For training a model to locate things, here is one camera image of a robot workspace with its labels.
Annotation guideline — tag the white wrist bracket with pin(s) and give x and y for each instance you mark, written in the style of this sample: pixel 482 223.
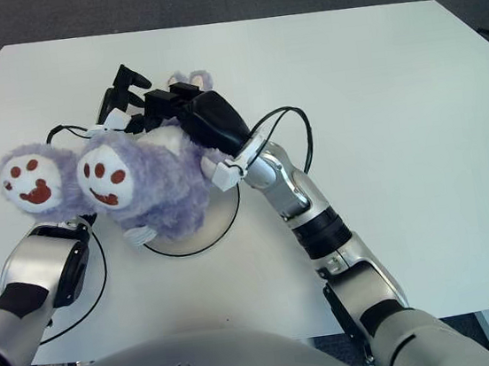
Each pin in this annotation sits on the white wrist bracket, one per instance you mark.
pixel 225 174
pixel 116 118

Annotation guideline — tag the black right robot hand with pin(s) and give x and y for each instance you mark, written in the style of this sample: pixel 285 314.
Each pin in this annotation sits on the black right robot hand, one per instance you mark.
pixel 214 119

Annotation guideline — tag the purple plush bunny doll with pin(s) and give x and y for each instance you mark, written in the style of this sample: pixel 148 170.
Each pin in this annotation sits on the purple plush bunny doll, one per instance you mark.
pixel 152 194

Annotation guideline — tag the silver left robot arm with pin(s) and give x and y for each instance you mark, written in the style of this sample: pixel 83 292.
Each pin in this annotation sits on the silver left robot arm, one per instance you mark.
pixel 40 261

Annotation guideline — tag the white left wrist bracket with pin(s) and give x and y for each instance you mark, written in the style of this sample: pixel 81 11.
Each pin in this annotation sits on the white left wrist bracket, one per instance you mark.
pixel 116 118

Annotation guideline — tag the white plate with black rim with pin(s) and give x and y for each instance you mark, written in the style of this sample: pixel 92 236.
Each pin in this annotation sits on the white plate with black rim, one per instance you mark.
pixel 218 222

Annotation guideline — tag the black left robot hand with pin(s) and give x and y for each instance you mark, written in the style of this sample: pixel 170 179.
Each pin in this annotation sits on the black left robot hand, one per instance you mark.
pixel 120 95

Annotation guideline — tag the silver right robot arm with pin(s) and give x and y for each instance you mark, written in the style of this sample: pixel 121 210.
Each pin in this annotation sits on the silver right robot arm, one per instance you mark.
pixel 353 268

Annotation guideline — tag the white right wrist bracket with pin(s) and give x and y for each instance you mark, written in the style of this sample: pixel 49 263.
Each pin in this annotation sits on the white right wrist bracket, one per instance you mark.
pixel 225 174

